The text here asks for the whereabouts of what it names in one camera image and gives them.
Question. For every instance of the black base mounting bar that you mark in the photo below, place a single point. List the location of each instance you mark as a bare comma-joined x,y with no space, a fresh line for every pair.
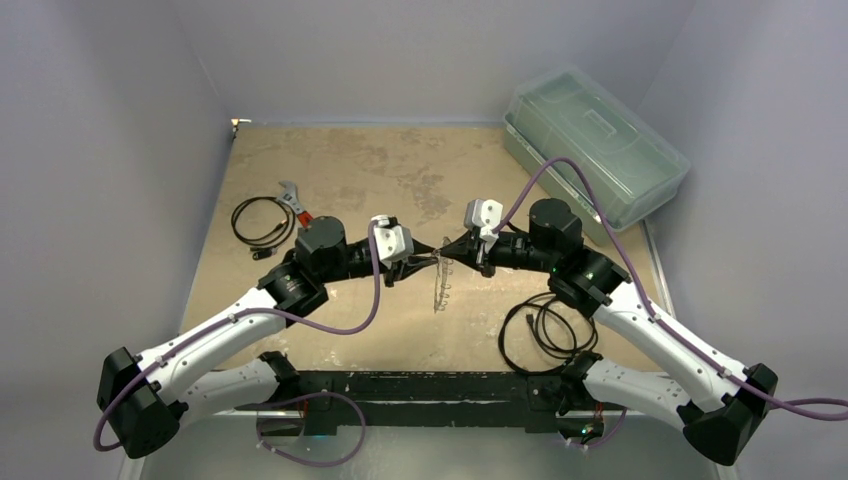
535,404

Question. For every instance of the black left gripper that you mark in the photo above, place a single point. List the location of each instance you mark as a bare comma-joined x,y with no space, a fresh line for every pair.
407,266

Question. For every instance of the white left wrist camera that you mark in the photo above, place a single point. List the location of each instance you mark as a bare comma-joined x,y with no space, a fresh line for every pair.
394,242

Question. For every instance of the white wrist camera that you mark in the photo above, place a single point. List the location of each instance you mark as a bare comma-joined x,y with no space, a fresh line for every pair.
394,242
484,215

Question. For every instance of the red adjustable wrench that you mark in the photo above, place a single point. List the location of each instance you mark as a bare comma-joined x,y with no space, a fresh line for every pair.
289,197

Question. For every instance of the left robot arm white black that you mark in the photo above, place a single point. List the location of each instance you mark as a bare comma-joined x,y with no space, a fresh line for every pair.
147,397

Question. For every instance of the clear plastic storage box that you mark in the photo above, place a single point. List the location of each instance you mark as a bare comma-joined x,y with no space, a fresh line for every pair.
593,151

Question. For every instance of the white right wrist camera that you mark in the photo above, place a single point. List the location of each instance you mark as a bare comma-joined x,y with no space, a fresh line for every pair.
484,215

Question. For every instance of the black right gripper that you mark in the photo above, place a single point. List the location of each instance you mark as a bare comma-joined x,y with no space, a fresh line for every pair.
482,250

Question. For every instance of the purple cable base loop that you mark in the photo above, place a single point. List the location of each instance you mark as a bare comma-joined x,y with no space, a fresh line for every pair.
312,425

